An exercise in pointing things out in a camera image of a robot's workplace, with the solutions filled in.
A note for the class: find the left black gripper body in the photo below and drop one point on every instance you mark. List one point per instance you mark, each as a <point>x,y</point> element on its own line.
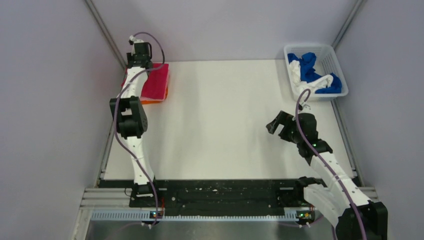
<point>129,57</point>

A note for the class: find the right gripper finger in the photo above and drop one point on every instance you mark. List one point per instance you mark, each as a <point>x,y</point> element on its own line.
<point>278,120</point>
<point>289,127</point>

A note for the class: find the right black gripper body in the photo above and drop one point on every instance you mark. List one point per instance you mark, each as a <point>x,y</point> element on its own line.
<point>297,137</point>

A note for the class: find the magenta t shirt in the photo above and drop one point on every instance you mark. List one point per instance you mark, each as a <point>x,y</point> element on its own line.
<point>161,73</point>

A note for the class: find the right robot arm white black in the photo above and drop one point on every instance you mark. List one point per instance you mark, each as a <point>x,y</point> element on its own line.
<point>352,214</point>

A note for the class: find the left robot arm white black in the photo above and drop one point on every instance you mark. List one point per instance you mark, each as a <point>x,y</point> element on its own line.
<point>130,119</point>

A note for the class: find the folded pink t shirt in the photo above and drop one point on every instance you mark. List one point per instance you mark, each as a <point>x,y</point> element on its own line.
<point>154,88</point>

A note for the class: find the white t shirt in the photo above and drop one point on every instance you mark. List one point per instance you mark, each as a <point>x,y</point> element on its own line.
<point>299,85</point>

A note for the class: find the folded orange t shirt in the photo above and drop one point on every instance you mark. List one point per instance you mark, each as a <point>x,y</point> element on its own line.
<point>155,101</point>

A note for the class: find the blue t shirt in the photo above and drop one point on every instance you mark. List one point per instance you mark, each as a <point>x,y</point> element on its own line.
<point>308,72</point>

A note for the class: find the white plastic basket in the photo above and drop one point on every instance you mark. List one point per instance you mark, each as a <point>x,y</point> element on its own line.
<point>326,63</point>

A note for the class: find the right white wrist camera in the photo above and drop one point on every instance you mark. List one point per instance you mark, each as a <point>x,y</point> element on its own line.
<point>304,108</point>

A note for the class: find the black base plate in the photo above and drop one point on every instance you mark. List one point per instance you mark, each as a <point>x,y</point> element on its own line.
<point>226,198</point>

